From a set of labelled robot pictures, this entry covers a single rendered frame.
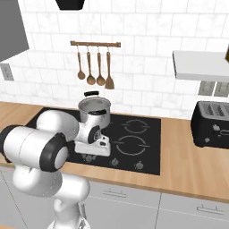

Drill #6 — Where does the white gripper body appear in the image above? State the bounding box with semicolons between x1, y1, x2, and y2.
73;140;112;158

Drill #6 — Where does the black glass hob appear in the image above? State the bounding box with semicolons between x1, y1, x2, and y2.
25;106;162;177

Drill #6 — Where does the wooden spatula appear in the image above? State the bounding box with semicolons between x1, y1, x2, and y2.
104;51;115;90

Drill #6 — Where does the grey drawer front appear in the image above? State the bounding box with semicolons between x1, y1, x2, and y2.
80;180;163;229
155;191;229;229

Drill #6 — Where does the small wooden spoon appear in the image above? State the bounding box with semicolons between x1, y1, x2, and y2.
76;51;87;81

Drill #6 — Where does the grey cupboard door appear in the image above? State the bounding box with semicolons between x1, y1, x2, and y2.
0;166;58;229

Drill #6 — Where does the black toaster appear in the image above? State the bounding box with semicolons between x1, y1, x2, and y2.
190;100;229;149

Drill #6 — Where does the black range hood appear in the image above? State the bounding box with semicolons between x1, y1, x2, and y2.
55;0;87;12

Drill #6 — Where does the silver pot with black handles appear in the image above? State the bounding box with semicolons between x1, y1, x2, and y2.
77;90;112;130

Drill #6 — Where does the grey drawer handle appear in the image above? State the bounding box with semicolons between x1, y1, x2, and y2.
196;203;225;216
102;188;128;199

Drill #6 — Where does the wooden utensil rail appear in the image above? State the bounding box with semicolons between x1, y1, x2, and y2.
70;40;122;49

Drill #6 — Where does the grey wall socket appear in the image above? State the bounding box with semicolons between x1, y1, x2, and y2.
213;81;229;98
0;63;15;82
198;81;216;98

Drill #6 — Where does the white wall shelf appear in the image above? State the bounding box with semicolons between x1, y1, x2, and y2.
172;49;229;82

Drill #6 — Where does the grey wall cupboard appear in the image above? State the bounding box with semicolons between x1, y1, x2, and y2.
0;0;30;64

